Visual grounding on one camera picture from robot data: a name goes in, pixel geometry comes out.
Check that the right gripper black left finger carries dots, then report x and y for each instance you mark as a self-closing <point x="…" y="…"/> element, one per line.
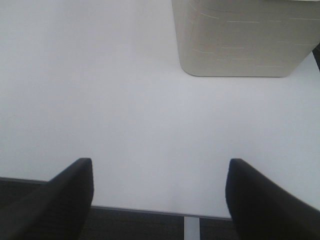
<point x="57" y="210"/>

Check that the beige basket grey rim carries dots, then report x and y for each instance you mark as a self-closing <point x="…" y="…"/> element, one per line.
<point x="245" y="38"/>

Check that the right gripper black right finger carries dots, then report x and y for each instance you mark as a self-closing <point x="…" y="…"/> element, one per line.
<point x="262" y="210"/>

